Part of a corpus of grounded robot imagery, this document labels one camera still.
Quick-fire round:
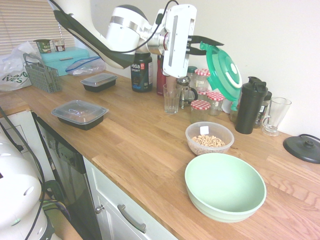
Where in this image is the dark bottle with label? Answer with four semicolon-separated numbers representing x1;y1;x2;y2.
253;91;273;129

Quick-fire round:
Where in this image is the tall jar red checkered lid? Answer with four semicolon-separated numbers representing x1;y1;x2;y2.
194;68;212;92

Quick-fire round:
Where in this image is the white kitchen cabinet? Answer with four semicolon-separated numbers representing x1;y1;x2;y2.
82;157;178;240

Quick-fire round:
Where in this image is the clear zip bag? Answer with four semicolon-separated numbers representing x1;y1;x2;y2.
65;56;107;77

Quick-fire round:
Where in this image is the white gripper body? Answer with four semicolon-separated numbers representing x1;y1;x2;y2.
161;3;198;78

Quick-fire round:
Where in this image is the green yogurt cup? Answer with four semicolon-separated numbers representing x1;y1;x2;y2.
33;39;53;54

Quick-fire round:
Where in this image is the clear glass tumbler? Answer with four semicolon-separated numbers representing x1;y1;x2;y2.
162;83;183;115

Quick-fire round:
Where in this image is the glass handled mug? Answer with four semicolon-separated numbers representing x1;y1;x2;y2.
261;96;293;137

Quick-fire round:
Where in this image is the red water bottle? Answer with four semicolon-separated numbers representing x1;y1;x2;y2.
156;54;168;97

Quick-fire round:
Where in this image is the grey cutlery basket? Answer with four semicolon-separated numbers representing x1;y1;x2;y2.
23;53;63;95

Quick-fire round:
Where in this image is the clear jar with green lid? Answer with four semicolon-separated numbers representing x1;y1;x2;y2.
186;65;198;88

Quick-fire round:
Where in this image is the black kettle base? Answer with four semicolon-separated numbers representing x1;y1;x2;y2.
282;134;320;165

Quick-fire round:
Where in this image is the black food container clear lid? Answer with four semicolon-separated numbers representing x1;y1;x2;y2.
51;99;110;131
79;72;118;93

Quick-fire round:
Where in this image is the glass French press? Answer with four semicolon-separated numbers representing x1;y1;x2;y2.
175;76;199;110

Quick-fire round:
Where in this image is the black dishwasher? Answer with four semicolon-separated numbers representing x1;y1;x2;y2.
31;111;103;240

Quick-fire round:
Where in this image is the teal bread box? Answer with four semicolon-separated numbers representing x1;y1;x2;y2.
39;46;97;76

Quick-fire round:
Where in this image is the mint green bowl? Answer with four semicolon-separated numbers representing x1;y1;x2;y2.
184;152;268;223

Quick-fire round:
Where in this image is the white plastic shopping bag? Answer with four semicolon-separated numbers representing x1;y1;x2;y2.
0;41;38;93

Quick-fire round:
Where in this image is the white window blind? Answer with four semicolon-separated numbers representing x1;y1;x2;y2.
0;0;63;61

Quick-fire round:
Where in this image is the brown yogurt cup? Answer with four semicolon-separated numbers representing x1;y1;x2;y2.
51;38;66;53

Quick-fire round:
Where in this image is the green round container lid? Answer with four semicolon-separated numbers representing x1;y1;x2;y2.
199;41;243;112

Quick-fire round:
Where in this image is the black Vega protein tub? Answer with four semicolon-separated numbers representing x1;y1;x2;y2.
130;52;154;93

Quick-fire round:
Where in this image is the silver cabinet handle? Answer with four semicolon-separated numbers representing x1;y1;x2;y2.
117;204;147;234

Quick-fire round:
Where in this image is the black shaker bottle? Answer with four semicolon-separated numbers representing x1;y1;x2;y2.
234;76;269;135

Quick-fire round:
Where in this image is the clear plastic bowl of cereal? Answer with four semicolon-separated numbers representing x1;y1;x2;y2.
184;121;235;156

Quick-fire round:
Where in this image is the black camera cable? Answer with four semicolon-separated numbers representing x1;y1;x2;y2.
47;0;180;55

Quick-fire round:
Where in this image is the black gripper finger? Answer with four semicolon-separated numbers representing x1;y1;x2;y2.
187;35;225;48
186;44;208;56

